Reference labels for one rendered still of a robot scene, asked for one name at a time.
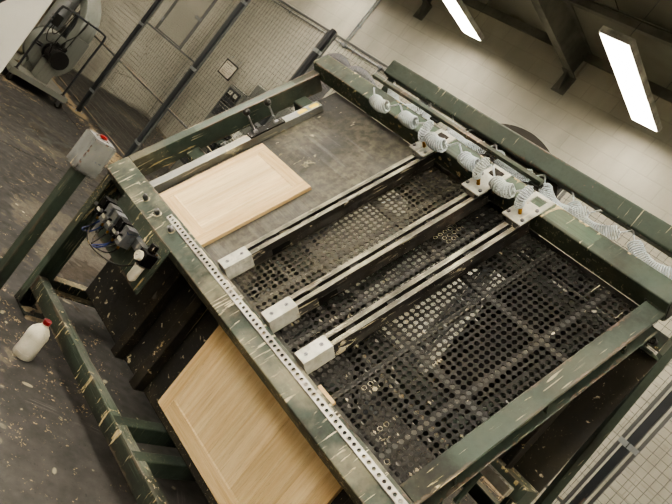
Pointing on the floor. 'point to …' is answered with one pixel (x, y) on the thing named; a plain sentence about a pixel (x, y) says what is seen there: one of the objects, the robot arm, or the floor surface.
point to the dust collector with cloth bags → (56, 46)
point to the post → (39, 223)
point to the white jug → (32, 341)
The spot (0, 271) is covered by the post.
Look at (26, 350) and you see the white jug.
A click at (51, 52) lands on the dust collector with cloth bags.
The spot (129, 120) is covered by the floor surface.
